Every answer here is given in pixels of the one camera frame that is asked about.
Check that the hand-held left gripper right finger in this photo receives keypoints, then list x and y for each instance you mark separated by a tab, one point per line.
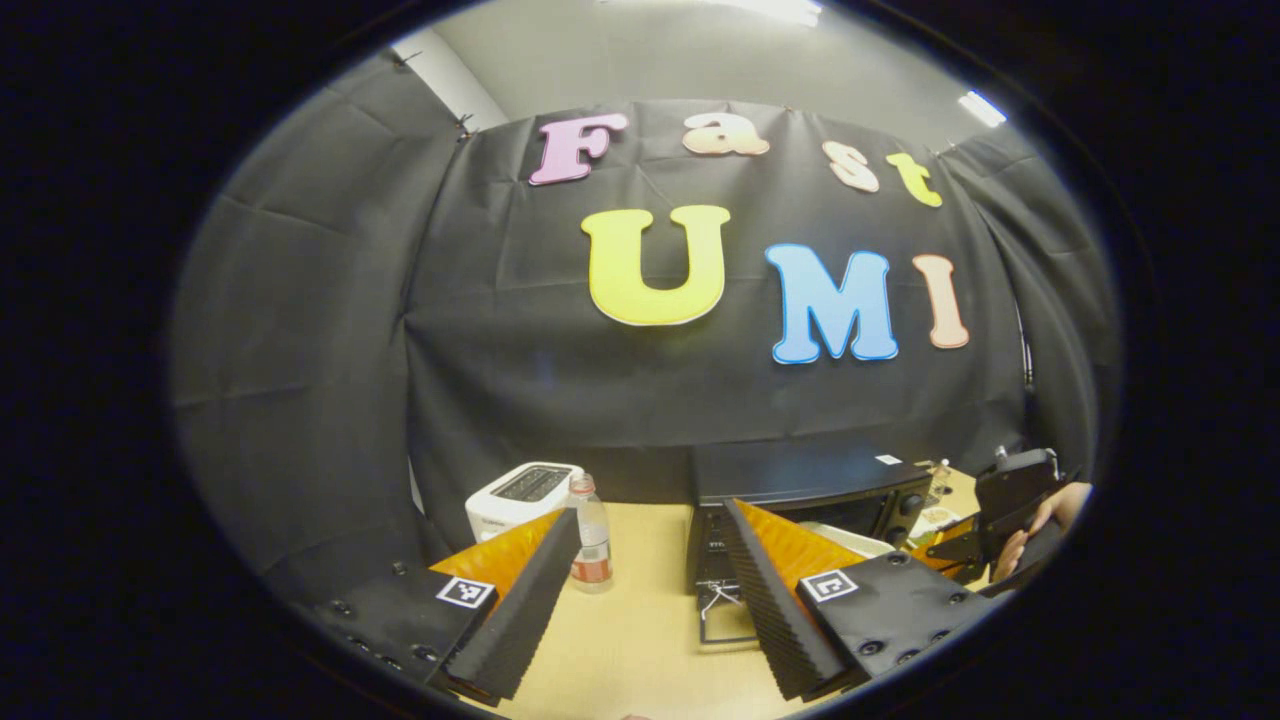
770	590

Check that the clear plastic bottle red label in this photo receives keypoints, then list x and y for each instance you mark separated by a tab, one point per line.
592	535

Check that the black backdrop cloth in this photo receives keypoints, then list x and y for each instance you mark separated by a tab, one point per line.
500	350

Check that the large ceiling light panel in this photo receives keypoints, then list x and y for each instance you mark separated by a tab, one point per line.
770	8

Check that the black electric oven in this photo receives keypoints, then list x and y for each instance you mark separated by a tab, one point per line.
790	470

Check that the cream food tray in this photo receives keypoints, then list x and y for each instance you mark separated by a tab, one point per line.
850	540

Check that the small ceiling light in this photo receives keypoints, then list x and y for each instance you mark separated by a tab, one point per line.
982	108

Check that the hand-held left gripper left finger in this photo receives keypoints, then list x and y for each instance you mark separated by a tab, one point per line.
525	600

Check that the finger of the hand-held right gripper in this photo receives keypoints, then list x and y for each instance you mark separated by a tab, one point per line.
950	550

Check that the white toaster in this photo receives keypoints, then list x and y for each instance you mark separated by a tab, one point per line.
500	510

